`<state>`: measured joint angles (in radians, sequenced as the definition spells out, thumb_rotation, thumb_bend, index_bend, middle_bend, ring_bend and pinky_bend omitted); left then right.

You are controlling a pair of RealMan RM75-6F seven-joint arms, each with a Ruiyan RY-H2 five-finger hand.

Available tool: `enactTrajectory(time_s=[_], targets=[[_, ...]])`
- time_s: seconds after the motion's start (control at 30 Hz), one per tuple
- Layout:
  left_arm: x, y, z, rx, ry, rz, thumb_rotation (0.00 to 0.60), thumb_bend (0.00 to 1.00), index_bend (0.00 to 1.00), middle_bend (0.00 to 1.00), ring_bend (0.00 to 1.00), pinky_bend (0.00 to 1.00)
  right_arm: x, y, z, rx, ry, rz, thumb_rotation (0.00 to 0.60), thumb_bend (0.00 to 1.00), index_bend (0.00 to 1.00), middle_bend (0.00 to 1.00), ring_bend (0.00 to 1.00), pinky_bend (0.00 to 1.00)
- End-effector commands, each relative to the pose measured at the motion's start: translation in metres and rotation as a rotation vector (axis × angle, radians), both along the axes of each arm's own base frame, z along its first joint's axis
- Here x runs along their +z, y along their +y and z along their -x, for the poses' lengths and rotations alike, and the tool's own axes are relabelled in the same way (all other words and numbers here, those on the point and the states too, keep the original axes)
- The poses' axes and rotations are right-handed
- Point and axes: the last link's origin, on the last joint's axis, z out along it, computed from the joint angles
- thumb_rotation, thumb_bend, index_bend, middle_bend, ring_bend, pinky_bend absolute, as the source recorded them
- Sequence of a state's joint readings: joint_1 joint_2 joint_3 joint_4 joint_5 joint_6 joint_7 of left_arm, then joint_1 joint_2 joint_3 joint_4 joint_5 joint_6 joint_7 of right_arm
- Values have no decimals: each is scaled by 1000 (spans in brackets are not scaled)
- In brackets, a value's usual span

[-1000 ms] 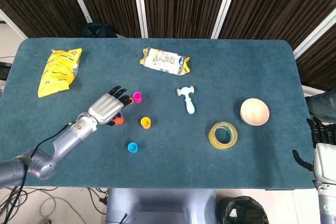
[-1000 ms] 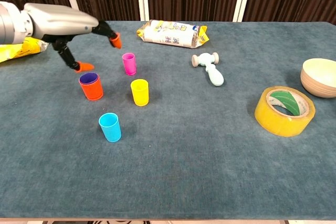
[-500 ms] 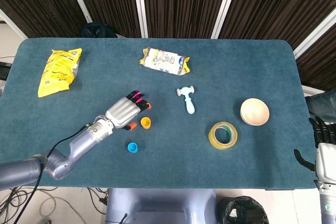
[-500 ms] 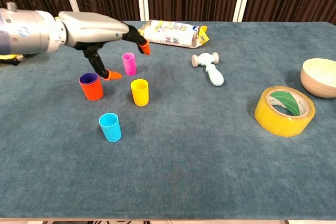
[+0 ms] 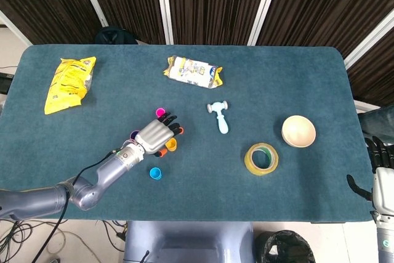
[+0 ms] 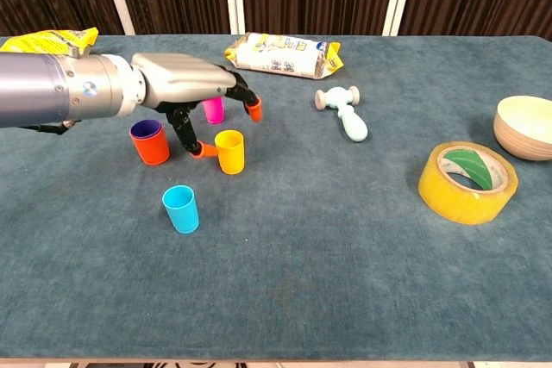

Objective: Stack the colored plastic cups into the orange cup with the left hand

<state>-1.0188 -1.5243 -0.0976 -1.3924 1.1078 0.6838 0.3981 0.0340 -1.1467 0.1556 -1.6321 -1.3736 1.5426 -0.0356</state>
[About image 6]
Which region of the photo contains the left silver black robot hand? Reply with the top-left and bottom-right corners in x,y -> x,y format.
131,52 -> 263,159

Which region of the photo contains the pink plastic cup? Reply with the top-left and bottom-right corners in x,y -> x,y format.
202,97 -> 225,125

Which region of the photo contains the yellow plastic cup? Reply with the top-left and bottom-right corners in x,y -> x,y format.
214,129 -> 246,176

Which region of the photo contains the light blue plastic cup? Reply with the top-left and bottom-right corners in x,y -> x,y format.
161,184 -> 201,234

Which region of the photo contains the large orange plastic cup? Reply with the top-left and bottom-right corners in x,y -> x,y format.
129,120 -> 171,166

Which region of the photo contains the white and yellow snack package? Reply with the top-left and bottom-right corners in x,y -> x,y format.
223,31 -> 345,81

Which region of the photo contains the yellow snack bag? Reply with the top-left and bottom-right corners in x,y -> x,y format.
0,27 -> 99,58

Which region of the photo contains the light blue toy hammer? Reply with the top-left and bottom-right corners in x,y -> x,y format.
314,85 -> 369,143

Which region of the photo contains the teal table cloth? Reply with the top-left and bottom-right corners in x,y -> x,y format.
0,34 -> 552,363

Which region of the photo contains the yellow clear tape roll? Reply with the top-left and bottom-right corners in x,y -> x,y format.
417,140 -> 519,226

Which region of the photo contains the beige bowl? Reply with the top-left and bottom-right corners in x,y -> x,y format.
493,95 -> 552,161

